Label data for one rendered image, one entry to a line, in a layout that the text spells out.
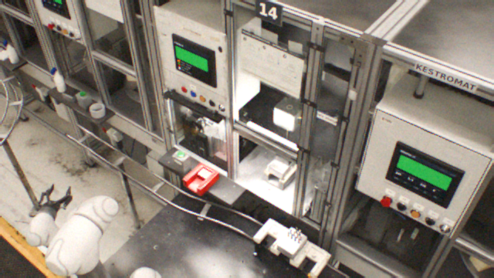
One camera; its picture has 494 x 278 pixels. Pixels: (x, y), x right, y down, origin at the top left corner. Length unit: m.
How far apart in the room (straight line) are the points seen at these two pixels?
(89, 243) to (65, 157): 2.52
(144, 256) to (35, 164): 1.92
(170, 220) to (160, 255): 0.24
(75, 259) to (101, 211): 0.18
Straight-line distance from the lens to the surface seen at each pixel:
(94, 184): 3.93
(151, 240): 2.66
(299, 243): 2.31
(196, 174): 2.55
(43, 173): 4.16
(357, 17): 1.77
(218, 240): 2.61
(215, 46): 2.03
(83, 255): 1.74
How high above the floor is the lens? 2.86
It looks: 45 degrees down
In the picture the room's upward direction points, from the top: straight up
